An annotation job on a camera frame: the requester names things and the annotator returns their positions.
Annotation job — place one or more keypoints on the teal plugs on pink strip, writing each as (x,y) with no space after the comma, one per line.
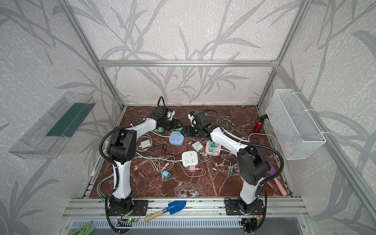
(212,146)

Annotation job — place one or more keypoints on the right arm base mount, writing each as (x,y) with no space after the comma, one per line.
(239,207)

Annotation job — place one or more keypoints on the red spray bottle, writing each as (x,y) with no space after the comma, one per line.
(260,123)

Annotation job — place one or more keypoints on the blue toy shovel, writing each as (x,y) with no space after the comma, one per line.
(172,208)

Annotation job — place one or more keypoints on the blue power strip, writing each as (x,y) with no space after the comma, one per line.
(176,138)

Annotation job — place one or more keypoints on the white charger block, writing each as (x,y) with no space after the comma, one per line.
(197,146)

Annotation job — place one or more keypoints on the pink plug adapter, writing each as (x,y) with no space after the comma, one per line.
(191,168)

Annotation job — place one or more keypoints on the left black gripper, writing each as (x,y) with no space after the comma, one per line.
(175,125)

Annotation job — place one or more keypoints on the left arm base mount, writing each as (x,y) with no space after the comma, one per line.
(138,208)

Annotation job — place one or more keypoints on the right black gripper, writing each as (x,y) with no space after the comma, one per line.
(194,129)

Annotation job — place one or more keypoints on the small white charger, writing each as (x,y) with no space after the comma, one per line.
(145,144)

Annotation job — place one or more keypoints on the green plastic clip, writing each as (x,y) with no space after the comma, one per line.
(86,229)

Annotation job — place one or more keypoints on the clear plastic wall tray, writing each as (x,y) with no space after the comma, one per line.
(50,134)

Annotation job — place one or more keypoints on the teal plug adapter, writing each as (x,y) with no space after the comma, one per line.
(166,174)

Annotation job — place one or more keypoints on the purple plastic toy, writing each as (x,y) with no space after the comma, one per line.
(278,184)

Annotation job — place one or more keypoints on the white wire mesh basket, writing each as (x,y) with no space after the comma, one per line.
(296,131)

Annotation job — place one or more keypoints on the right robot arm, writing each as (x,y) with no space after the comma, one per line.
(254,167)

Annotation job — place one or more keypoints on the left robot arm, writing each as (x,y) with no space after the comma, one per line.
(118,147)

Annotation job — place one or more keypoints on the green plug adapter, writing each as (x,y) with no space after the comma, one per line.
(160,130)

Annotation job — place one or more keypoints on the white power strip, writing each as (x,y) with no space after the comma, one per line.
(189,158)

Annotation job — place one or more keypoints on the pink power strip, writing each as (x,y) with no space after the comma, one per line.
(216,150)

